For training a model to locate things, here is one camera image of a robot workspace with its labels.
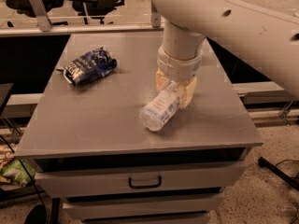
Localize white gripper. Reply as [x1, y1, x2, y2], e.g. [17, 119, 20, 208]
[156, 47, 203, 109]

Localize clear plastic water bottle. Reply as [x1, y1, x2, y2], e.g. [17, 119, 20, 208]
[139, 81, 179, 132]

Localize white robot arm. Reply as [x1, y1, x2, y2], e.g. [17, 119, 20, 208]
[152, 0, 299, 98]

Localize crumpled blue chip bag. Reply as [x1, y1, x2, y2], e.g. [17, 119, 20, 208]
[57, 47, 117, 87]

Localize grey drawer cabinet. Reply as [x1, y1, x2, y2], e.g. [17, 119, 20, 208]
[17, 32, 262, 224]

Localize black stand leg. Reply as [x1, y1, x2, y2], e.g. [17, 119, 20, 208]
[258, 157, 299, 191]

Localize green snack bag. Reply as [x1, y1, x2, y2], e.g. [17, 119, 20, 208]
[0, 160, 36, 187]

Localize middle metal rail bracket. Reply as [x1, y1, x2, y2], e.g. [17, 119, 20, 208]
[151, 5, 161, 28]

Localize metal rail bracket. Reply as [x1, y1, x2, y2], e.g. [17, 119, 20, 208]
[151, 5, 161, 28]
[29, 0, 52, 32]

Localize black drawer handle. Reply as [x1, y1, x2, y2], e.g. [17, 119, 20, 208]
[128, 175, 162, 189]

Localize left metal rail bracket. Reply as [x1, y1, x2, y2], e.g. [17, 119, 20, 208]
[29, 0, 52, 32]

